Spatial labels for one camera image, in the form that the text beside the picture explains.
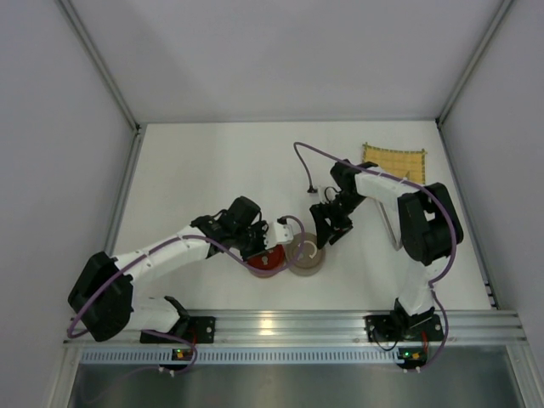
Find brown round lid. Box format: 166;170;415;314
284;232;326;269

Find red round lid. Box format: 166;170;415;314
247;245;285;274

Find metal tongs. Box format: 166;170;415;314
376;201;403;252

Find red metal lunch tin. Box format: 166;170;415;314
250;269;282;279

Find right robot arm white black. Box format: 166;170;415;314
309;161;463;339

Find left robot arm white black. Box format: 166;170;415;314
68;196;288;342

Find bamboo sushi mat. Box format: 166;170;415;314
362;143;427;184

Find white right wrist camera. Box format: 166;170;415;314
307;185;339;203

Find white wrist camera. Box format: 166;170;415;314
307;185;339;203
264;221;294;249

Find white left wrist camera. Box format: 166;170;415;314
264;221;294;249

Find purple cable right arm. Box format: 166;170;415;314
292;142;464;375

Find aluminium mounting rail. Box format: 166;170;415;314
63;309;528;346

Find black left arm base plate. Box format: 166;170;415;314
139;316;216;344

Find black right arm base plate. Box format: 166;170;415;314
364;314;445;343

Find slotted cable duct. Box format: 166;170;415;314
79;347;422;366

